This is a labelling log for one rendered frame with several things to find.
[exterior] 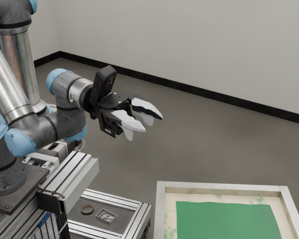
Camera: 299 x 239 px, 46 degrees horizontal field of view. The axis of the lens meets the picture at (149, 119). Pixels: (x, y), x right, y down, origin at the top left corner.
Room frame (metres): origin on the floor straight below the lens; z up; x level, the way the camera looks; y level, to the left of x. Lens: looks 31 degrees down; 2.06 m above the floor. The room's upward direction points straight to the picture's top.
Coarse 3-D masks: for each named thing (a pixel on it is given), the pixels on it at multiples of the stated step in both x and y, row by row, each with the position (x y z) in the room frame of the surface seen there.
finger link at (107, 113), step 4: (100, 112) 0.69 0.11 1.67; (104, 112) 0.67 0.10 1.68; (108, 112) 0.67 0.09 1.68; (104, 116) 0.67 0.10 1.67; (108, 116) 0.66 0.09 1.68; (112, 116) 0.66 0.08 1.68; (108, 120) 0.66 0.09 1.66; (112, 120) 0.65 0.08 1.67; (116, 120) 0.64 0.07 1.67; (120, 120) 0.64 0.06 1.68; (120, 124) 0.64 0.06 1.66
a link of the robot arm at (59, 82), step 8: (56, 72) 0.86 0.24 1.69; (64, 72) 0.85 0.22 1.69; (72, 72) 0.87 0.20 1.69; (48, 80) 0.85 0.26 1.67; (56, 80) 0.83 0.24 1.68; (64, 80) 0.82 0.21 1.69; (72, 80) 0.81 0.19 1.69; (48, 88) 0.85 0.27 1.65; (56, 88) 0.82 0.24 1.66; (64, 88) 0.80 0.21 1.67; (56, 96) 0.82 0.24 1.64; (64, 96) 0.80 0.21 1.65; (56, 104) 0.83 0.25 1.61; (64, 104) 0.81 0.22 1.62; (72, 104) 0.79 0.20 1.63
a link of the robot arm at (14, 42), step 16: (0, 0) 0.96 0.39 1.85; (16, 0) 0.99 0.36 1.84; (32, 0) 1.03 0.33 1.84; (0, 16) 0.97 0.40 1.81; (16, 16) 0.99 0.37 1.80; (0, 32) 0.99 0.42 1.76; (16, 32) 1.00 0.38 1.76; (16, 48) 0.99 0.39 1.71; (16, 64) 0.99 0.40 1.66; (32, 64) 1.03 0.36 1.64; (32, 80) 1.02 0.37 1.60; (32, 96) 1.01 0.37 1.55; (48, 112) 1.05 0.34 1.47
